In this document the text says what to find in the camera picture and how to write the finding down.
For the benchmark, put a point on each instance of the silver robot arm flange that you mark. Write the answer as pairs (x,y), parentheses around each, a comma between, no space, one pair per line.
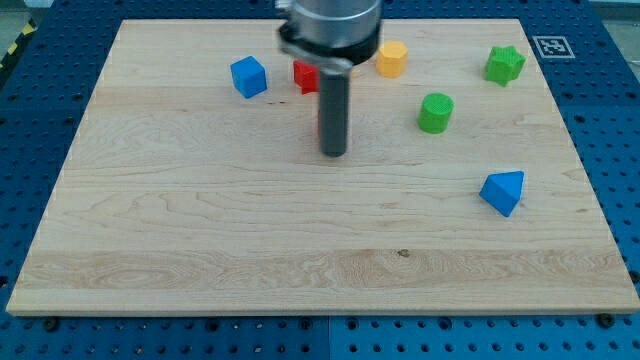
(331,33)

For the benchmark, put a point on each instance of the red block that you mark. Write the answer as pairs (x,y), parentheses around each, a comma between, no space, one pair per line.
(306,76)

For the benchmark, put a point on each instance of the grey cylindrical pointer rod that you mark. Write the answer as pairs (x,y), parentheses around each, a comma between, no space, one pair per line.
(333,112)

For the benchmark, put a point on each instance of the wooden board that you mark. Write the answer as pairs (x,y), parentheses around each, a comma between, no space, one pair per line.
(180,197)

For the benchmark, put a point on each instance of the blue cube block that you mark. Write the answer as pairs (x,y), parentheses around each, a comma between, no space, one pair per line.
(249,77)

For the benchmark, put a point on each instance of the green cylinder block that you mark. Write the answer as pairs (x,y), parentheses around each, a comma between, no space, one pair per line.
(435,112)

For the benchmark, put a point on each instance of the yellow hexagonal block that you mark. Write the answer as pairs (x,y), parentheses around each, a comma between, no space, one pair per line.
(392,59)

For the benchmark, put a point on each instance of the blue triangular prism block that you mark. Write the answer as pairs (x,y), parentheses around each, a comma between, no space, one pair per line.
(503,191)

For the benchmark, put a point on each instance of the green star block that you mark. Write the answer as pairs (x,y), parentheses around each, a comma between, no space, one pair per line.
(504,65)

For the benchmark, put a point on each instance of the white fiducial marker tag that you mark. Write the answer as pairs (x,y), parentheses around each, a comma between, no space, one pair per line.
(553,47)

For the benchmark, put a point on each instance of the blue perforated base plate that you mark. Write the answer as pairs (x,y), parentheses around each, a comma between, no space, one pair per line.
(47,92)

